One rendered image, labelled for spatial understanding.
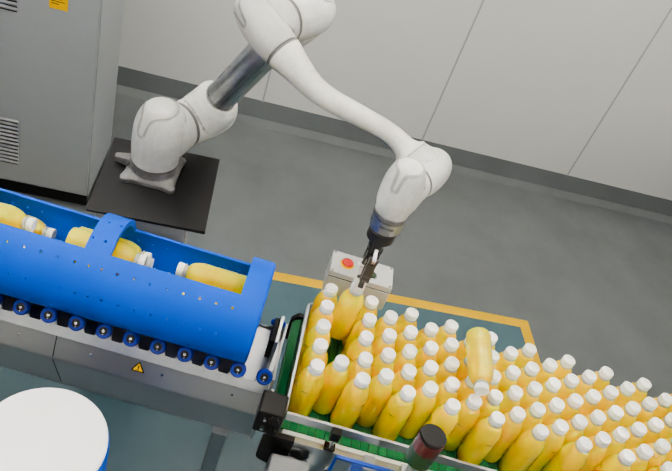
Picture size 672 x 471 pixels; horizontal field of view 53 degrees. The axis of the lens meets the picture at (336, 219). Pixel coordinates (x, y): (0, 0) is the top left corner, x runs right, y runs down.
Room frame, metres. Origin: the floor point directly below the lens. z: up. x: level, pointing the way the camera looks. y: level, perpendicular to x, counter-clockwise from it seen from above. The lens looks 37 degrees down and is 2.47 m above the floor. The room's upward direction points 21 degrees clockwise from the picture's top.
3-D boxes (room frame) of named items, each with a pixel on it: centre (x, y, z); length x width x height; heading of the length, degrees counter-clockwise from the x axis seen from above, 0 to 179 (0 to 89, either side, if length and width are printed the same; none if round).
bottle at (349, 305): (1.43, -0.13, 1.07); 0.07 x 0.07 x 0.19
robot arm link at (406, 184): (1.44, -0.13, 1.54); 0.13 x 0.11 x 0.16; 157
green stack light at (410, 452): (0.96, -0.37, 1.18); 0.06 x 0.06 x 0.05
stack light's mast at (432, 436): (0.96, -0.37, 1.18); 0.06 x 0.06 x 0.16
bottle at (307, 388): (1.17, -0.09, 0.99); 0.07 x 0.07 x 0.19
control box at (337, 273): (1.59, -0.13, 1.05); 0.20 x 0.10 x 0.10; 96
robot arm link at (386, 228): (1.43, -0.13, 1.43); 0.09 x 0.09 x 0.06
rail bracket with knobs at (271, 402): (1.09, -0.02, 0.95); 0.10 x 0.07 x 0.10; 6
